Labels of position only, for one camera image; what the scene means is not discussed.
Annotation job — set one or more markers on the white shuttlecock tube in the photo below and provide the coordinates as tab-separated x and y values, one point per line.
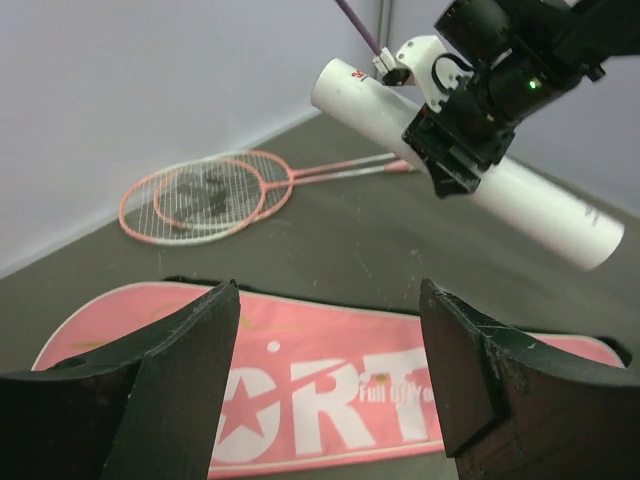
541	210

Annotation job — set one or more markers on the white pink badminton racket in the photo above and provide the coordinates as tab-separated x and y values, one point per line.
138	219

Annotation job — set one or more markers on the pink racket bag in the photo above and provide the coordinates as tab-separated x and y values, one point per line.
309	385

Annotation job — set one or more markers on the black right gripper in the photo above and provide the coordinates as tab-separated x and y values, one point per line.
457	145

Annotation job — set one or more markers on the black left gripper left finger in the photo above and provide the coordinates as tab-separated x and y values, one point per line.
145	406

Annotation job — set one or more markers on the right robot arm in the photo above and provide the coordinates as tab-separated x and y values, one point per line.
510	59

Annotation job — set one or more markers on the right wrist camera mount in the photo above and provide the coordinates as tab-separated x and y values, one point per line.
424	62

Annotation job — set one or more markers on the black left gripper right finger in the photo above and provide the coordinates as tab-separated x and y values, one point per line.
511	406

